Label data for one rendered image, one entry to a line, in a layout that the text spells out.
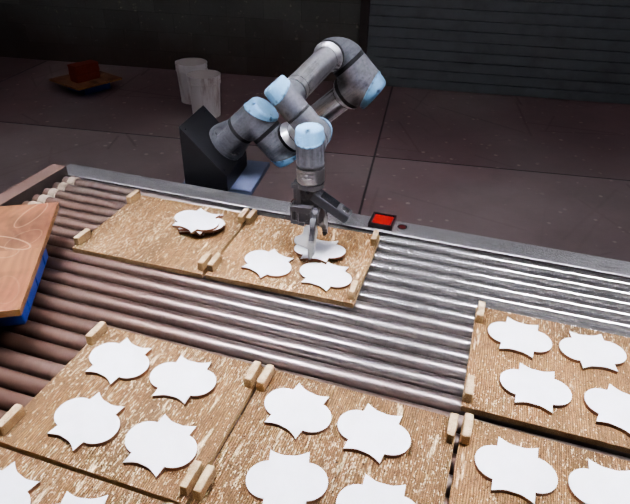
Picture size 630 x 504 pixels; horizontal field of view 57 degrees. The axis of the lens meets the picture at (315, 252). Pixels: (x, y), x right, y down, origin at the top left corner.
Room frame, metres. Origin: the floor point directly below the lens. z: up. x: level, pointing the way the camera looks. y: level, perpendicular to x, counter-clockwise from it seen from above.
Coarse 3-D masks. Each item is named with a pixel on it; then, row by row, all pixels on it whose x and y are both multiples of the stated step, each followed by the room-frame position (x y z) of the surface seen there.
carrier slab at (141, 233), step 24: (120, 216) 1.57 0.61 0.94; (144, 216) 1.57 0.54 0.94; (168, 216) 1.58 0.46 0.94; (96, 240) 1.42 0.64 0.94; (120, 240) 1.43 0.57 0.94; (144, 240) 1.43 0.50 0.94; (168, 240) 1.43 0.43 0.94; (192, 240) 1.44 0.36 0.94; (216, 240) 1.44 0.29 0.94; (144, 264) 1.32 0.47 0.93; (168, 264) 1.31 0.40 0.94; (192, 264) 1.31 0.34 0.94
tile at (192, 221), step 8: (200, 208) 1.57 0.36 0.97; (176, 216) 1.52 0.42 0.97; (184, 216) 1.52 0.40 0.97; (192, 216) 1.52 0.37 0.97; (200, 216) 1.52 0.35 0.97; (208, 216) 1.52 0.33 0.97; (216, 216) 1.52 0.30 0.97; (176, 224) 1.47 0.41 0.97; (184, 224) 1.47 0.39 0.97; (192, 224) 1.47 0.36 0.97; (200, 224) 1.47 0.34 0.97; (208, 224) 1.47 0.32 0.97; (216, 224) 1.48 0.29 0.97; (192, 232) 1.43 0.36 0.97
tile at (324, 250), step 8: (320, 240) 1.44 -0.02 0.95; (296, 248) 1.39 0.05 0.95; (304, 248) 1.39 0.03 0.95; (320, 248) 1.39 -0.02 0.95; (328, 248) 1.39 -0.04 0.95; (336, 248) 1.39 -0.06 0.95; (344, 248) 1.39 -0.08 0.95; (304, 256) 1.34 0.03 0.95; (320, 256) 1.34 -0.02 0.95; (328, 256) 1.34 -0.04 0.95; (336, 256) 1.34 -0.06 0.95
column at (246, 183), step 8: (248, 160) 2.16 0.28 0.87; (248, 168) 2.09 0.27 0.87; (256, 168) 2.09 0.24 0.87; (264, 168) 2.09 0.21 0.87; (240, 176) 2.01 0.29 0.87; (248, 176) 2.01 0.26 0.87; (256, 176) 2.02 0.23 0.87; (240, 184) 1.94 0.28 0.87; (248, 184) 1.95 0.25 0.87; (256, 184) 1.96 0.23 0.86; (240, 192) 1.89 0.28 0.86; (248, 192) 1.89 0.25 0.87
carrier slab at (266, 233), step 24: (264, 216) 1.59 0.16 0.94; (240, 240) 1.44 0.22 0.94; (264, 240) 1.45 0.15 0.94; (288, 240) 1.45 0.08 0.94; (336, 240) 1.45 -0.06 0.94; (360, 240) 1.46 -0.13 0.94; (240, 264) 1.32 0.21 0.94; (336, 264) 1.33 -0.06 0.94; (360, 264) 1.33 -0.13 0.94; (264, 288) 1.22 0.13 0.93; (288, 288) 1.21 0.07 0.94; (312, 288) 1.21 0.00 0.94; (360, 288) 1.23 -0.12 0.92
